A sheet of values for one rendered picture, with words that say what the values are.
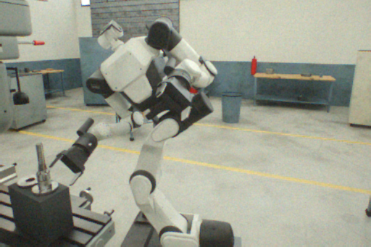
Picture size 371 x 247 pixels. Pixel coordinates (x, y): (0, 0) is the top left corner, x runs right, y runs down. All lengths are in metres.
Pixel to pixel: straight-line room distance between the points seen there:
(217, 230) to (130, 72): 0.93
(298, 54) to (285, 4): 1.48
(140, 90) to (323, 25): 7.39
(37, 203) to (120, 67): 0.62
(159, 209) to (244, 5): 7.42
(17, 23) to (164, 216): 1.15
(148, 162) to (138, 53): 0.55
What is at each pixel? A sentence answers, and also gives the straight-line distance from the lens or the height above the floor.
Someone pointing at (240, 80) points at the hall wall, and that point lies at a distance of 8.29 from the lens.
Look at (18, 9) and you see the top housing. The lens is 1.32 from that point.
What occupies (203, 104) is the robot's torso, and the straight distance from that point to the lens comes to 1.15.
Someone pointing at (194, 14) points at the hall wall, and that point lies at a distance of 8.66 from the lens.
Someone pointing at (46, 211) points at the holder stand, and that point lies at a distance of 1.09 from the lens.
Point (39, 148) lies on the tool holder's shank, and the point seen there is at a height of 1.33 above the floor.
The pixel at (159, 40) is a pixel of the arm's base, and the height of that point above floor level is 1.71.
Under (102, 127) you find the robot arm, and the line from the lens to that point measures 1.19.
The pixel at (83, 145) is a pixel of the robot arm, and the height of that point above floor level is 1.28.
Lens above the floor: 1.69
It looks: 14 degrees down
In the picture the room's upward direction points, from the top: straight up
